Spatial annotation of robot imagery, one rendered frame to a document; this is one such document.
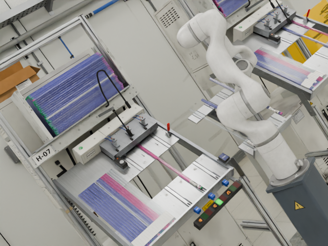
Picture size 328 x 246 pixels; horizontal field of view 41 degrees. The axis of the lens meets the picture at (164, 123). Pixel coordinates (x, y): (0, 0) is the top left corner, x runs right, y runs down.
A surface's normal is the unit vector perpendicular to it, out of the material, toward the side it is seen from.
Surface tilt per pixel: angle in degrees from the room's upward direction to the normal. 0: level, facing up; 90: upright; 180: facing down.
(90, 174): 42
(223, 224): 90
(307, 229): 90
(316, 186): 90
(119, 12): 90
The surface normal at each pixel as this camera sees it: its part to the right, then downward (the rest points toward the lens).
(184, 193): -0.12, -0.71
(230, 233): 0.44, -0.16
